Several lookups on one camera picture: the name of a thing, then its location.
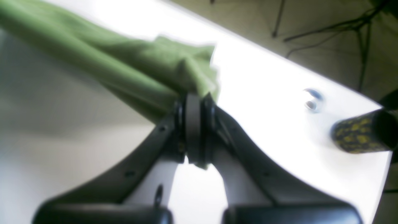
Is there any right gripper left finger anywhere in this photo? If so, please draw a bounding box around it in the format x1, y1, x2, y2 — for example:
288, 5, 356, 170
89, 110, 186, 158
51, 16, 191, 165
32, 97, 185, 224

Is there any olive green T-shirt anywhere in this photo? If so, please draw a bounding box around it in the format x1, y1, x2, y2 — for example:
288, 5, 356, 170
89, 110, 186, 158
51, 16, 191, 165
0, 0, 220, 123

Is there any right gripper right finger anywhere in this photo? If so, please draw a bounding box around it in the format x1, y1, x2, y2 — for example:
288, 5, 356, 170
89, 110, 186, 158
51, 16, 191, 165
201, 95, 363, 224

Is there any black floral cup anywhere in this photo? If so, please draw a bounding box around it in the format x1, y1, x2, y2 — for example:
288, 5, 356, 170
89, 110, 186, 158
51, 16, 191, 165
330, 109, 398, 154

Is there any black tripod stand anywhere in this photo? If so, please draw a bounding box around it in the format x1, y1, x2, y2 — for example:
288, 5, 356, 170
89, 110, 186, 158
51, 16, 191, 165
282, 0, 397, 93

